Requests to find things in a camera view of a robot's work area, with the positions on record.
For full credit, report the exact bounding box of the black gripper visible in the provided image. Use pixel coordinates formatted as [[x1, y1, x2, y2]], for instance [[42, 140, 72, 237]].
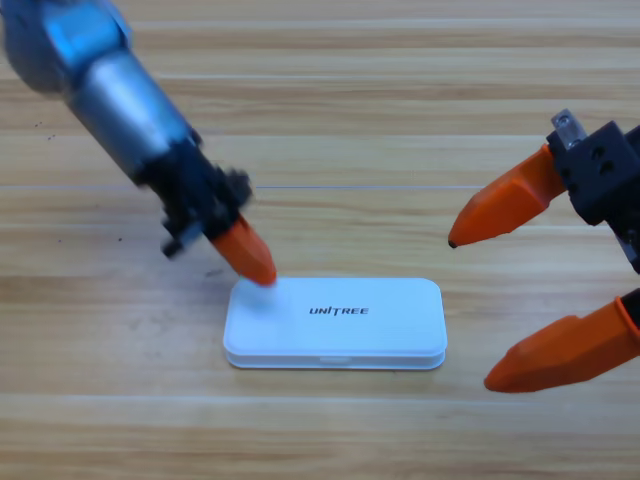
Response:
[[137, 132, 278, 287], [447, 107, 640, 331]]

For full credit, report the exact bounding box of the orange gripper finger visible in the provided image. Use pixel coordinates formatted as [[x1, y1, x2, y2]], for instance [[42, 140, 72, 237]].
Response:
[[483, 296, 640, 394]]

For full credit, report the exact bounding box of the white Unitree pencil case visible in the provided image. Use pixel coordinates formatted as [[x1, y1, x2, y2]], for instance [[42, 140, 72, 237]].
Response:
[[223, 277, 448, 371]]

